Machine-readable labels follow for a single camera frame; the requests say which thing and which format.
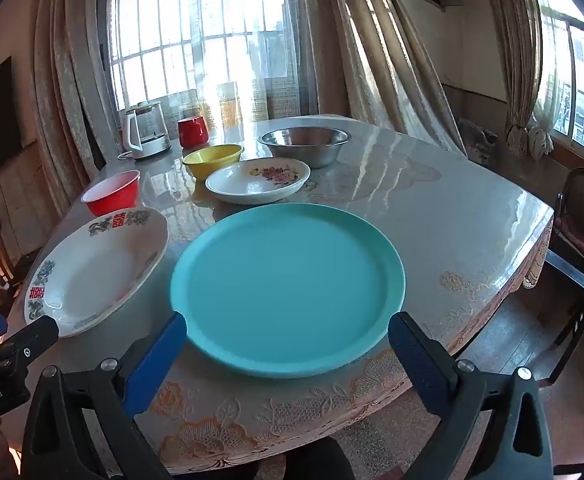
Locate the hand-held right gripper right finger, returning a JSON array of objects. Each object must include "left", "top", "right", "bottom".
[{"left": 387, "top": 311, "right": 555, "bottom": 480}]

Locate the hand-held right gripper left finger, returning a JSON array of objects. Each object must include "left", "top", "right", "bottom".
[{"left": 19, "top": 311, "right": 188, "bottom": 480}]

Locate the white plate with dragon print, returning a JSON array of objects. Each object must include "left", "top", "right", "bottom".
[{"left": 24, "top": 206, "right": 170, "bottom": 338}]

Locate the teal plastic plate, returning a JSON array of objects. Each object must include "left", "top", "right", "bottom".
[{"left": 170, "top": 203, "right": 406, "bottom": 380}]

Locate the red plastic bowl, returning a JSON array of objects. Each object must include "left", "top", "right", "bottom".
[{"left": 81, "top": 170, "right": 141, "bottom": 217}]

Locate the white plate with floral print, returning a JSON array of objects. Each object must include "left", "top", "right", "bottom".
[{"left": 205, "top": 157, "right": 311, "bottom": 205}]

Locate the yellow plastic bowl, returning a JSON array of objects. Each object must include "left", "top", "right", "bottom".
[{"left": 182, "top": 144, "right": 244, "bottom": 181}]

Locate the stainless steel bowl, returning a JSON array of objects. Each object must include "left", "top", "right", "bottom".
[{"left": 257, "top": 127, "right": 349, "bottom": 169}]

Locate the dark wooden chair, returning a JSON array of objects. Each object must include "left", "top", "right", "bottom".
[{"left": 542, "top": 249, "right": 584, "bottom": 387}]

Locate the round-back chair with pink cushion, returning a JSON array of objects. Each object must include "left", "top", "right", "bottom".
[{"left": 549, "top": 166, "right": 584, "bottom": 267}]

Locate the white electric kettle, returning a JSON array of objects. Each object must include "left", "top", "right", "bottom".
[{"left": 123, "top": 101, "right": 172, "bottom": 161}]

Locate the patterned fabric bundle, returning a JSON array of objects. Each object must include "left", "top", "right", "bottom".
[{"left": 458, "top": 117, "right": 499, "bottom": 168}]

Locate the red mug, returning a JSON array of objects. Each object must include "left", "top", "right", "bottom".
[{"left": 177, "top": 116, "right": 209, "bottom": 149}]

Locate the tied white sheer curtain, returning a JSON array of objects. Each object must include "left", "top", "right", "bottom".
[{"left": 527, "top": 125, "right": 555, "bottom": 157}]

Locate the beige curtain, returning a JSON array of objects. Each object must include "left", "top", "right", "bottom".
[
  {"left": 484, "top": 0, "right": 548, "bottom": 161},
  {"left": 317, "top": 0, "right": 469, "bottom": 160},
  {"left": 31, "top": 0, "right": 123, "bottom": 211}
]

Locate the sheer mesh curtain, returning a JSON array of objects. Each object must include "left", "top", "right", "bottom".
[{"left": 187, "top": 0, "right": 323, "bottom": 128}]

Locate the side window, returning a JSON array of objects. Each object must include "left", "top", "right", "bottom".
[{"left": 532, "top": 0, "right": 584, "bottom": 157}]

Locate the large barred window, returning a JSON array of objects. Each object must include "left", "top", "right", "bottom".
[{"left": 97, "top": 0, "right": 323, "bottom": 126}]

